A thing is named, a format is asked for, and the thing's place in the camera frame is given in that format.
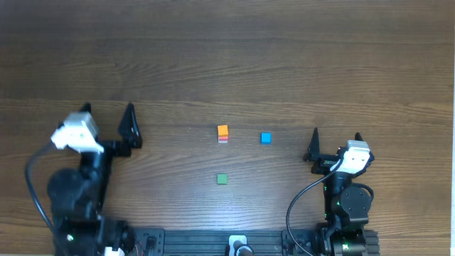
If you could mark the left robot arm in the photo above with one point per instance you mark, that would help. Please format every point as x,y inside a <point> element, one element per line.
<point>71,195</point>

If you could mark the mounting rail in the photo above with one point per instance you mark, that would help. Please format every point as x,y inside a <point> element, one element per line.
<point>199,243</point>

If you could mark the blue cube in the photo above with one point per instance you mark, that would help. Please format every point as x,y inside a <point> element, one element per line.
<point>266,138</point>

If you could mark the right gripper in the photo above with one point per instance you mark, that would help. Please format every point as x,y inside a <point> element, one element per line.
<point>323,164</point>

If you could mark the green cube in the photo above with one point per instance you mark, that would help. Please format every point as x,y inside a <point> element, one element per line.
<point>222,178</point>

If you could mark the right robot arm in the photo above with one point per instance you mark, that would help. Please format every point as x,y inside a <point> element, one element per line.
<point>353,206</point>

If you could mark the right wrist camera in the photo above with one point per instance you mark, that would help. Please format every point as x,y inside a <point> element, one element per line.
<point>353,158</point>

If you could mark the pink cube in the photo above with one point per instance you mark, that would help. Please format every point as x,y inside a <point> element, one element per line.
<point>223,138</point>

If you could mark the orange cube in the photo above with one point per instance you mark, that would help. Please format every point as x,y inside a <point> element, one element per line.
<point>223,130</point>

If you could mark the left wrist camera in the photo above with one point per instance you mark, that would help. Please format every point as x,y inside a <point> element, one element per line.
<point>76,133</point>

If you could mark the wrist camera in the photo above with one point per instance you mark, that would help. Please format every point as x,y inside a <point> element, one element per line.
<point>353,158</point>
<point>76,133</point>

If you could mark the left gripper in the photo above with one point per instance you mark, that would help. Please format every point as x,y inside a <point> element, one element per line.
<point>117,149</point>

